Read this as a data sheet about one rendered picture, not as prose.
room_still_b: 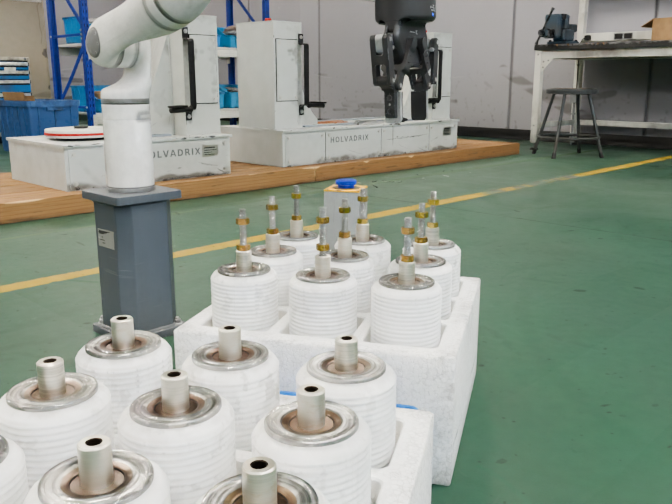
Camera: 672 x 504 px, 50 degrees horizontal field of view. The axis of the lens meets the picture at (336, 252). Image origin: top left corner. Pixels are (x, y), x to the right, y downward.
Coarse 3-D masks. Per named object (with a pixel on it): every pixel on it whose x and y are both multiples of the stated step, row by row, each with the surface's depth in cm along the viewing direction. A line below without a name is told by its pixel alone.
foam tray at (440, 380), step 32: (192, 320) 104; (288, 320) 104; (448, 320) 104; (192, 352) 100; (288, 352) 96; (320, 352) 95; (384, 352) 92; (416, 352) 92; (448, 352) 92; (288, 384) 97; (416, 384) 92; (448, 384) 91; (448, 416) 92; (448, 448) 93; (448, 480) 94
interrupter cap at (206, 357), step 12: (204, 348) 73; (216, 348) 73; (252, 348) 73; (264, 348) 72; (192, 360) 70; (204, 360) 70; (216, 360) 70; (240, 360) 70; (252, 360) 70; (264, 360) 70
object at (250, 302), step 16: (272, 272) 103; (224, 288) 100; (240, 288) 99; (256, 288) 100; (272, 288) 102; (224, 304) 100; (240, 304) 100; (256, 304) 100; (272, 304) 102; (224, 320) 101; (240, 320) 100; (256, 320) 101; (272, 320) 103
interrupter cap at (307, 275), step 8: (304, 272) 101; (312, 272) 102; (336, 272) 102; (344, 272) 101; (304, 280) 98; (312, 280) 97; (320, 280) 97; (328, 280) 97; (336, 280) 97; (344, 280) 98
